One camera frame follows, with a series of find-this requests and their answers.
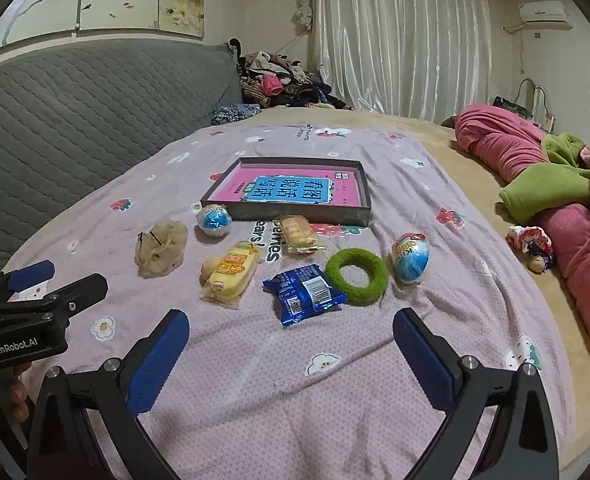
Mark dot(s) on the large blue white egg toy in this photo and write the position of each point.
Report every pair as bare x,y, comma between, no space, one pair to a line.
411,259

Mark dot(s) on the pink quilt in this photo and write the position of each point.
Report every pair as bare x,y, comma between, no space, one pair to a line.
495,140

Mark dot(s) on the person's left hand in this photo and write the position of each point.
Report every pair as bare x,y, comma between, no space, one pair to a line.
21,392

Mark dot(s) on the pink printed blanket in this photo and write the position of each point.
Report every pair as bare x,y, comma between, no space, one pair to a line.
285,385

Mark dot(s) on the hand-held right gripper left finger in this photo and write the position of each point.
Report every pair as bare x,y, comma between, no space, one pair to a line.
157,360

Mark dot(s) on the large yellow cake packet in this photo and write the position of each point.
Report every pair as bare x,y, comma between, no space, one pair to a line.
231,272

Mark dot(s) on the pile of clothes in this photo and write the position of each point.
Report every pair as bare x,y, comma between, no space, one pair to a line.
285,80

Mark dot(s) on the blue snack packet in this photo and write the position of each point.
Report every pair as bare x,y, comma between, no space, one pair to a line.
302,294

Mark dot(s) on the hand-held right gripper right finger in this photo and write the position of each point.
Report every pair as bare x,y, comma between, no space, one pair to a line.
425,360

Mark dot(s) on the white metal chair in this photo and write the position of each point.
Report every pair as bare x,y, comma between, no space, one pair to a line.
537,100

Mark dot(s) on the small blue white egg toy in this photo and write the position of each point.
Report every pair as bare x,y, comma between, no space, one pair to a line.
215,221

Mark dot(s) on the dark cloth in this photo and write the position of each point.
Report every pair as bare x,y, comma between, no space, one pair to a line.
449,121

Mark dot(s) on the white sheer curtain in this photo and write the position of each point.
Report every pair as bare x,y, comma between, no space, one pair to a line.
400,35

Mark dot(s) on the grey quilted headboard cover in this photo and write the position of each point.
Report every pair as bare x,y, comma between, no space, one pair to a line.
75,125

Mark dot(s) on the small beige ball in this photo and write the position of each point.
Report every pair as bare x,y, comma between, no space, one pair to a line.
538,263

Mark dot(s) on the white air conditioner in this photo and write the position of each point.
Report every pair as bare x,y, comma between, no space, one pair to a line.
545,15

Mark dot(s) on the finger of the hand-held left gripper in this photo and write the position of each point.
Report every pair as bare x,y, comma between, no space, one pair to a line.
32,275
82,292

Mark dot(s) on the green fleece blanket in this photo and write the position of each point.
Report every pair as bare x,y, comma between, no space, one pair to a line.
545,190

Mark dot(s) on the red white crochet item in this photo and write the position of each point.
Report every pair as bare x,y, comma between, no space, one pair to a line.
530,242

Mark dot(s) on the dark bag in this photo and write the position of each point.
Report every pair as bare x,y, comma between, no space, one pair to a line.
510,106

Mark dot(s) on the blue patterned cloth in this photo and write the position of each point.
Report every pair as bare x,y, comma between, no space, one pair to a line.
232,114

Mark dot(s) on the small yellow cake packet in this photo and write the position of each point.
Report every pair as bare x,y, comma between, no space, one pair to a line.
297,232

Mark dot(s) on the plush curtain tieback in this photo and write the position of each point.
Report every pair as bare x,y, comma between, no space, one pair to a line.
302,16

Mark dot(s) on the shallow grey cardboard box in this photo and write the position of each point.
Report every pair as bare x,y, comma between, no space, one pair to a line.
320,216

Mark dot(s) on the beige bed sheet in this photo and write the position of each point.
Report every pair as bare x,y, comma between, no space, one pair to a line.
480,195

